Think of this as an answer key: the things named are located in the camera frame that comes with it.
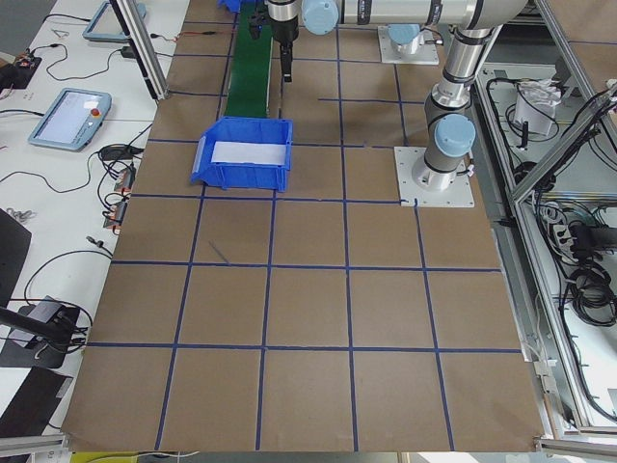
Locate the black power adapter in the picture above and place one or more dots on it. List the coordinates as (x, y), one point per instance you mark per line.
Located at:
(118, 152)

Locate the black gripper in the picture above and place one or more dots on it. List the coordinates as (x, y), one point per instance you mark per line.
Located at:
(284, 27)

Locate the blue plastic bin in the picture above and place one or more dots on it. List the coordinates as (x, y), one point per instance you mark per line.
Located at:
(234, 6)
(242, 152)

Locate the teach pendant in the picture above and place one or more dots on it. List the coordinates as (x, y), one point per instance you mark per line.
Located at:
(72, 120)
(104, 26)

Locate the left blue plastic bin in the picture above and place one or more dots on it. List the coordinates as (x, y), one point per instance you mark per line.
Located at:
(242, 152)

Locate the right blue plastic bin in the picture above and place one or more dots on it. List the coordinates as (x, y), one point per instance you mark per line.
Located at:
(234, 6)

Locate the green conveyor belt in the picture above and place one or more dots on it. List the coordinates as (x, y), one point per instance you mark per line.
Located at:
(249, 81)

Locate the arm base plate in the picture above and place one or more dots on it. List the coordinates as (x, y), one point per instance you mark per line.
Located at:
(427, 56)
(419, 186)

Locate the aluminium frame post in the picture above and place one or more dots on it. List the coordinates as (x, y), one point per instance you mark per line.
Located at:
(135, 30)

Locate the far teach pendant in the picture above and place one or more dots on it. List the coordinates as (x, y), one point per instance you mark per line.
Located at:
(104, 26)

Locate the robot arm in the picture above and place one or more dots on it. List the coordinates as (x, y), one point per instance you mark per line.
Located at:
(407, 39)
(476, 24)

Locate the near teach pendant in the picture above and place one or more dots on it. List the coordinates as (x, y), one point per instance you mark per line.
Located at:
(72, 120)

